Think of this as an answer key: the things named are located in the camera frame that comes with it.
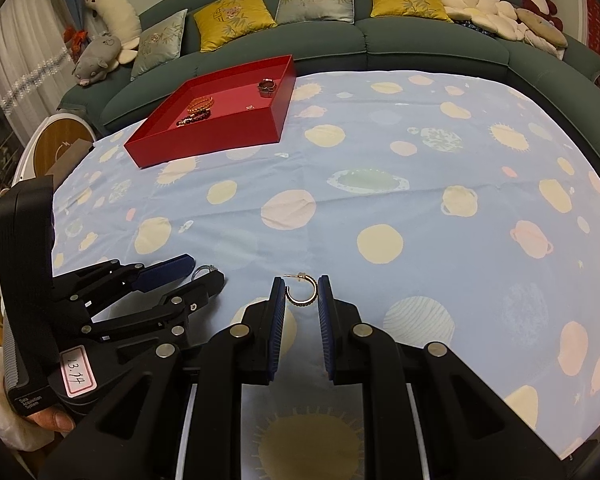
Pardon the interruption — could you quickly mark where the dark red watch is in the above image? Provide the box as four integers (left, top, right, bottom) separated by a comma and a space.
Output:
258, 78, 277, 96

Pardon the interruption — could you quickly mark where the gold cuff bracelet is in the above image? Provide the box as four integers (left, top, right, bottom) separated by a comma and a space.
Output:
186, 96, 218, 115

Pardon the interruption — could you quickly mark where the gold hoop earring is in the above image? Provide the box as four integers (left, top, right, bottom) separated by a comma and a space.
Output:
283, 272, 317, 308

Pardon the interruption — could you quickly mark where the white sheer curtain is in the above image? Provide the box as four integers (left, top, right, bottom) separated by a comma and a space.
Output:
0, 0, 73, 144

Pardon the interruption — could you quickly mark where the left sage embroidered cushion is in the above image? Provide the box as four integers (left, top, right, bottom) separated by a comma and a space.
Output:
131, 9, 187, 80

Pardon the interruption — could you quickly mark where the left hand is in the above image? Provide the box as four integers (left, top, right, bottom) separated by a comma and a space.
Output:
26, 408, 76, 434

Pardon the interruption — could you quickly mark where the dark wooden bead bracelet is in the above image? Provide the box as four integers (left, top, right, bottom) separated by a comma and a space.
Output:
175, 110, 212, 128

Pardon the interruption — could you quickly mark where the dark green curved sofa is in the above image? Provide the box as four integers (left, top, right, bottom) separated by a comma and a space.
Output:
60, 0, 600, 159

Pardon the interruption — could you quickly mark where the blue planet print tablecloth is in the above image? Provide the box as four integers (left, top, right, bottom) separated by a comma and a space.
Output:
53, 71, 600, 479

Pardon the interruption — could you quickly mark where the grey pig plush toy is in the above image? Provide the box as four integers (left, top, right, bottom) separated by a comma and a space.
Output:
72, 32, 122, 87

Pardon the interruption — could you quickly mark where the left yellow embroidered cushion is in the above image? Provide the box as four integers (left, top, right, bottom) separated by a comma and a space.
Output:
194, 0, 277, 53

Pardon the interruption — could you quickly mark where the red tray box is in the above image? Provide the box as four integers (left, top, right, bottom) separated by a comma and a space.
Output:
124, 55, 296, 168

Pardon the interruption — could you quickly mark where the brown cardboard sheet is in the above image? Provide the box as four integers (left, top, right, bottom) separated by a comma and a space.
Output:
46, 139, 93, 190

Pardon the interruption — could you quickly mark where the cream flower shaped cushion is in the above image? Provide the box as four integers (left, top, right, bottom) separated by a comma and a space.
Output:
441, 0, 528, 41

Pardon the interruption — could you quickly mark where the white label sticker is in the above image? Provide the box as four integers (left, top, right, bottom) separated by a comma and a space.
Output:
59, 344, 97, 398

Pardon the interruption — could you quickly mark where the white cow plush toy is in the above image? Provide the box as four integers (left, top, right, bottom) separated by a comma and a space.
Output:
84, 0, 142, 64

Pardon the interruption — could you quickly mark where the orange red plush toy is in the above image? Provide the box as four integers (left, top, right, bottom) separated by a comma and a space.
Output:
62, 26, 88, 63

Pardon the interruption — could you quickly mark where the brown round cushion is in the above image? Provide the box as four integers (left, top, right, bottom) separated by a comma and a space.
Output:
516, 8, 568, 49

